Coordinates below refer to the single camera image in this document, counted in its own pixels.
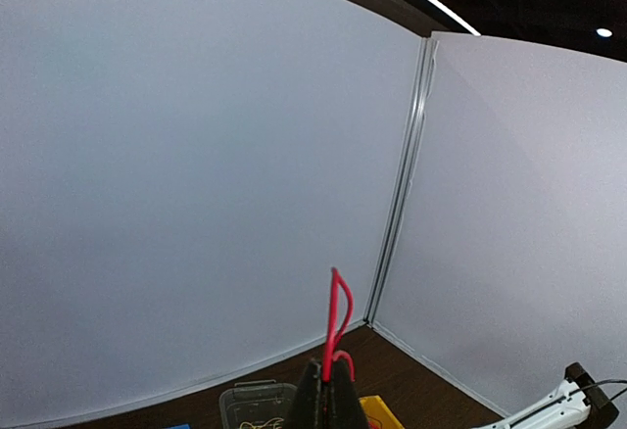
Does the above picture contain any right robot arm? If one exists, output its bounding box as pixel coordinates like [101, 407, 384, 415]
[481, 362, 626, 429]

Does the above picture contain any yellow plastic bin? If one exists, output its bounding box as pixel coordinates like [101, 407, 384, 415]
[360, 396, 404, 429]

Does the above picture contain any grey transparent plastic tub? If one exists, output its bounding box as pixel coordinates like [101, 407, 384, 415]
[218, 380, 296, 429]

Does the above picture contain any right aluminium frame post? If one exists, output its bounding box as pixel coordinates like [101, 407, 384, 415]
[363, 37, 437, 326]

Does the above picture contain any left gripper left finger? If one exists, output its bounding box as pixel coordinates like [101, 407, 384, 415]
[288, 359, 325, 429]

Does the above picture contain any yellow cable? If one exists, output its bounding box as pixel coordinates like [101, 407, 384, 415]
[238, 416, 285, 429]

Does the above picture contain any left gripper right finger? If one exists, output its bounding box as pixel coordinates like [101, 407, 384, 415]
[326, 360, 369, 429]

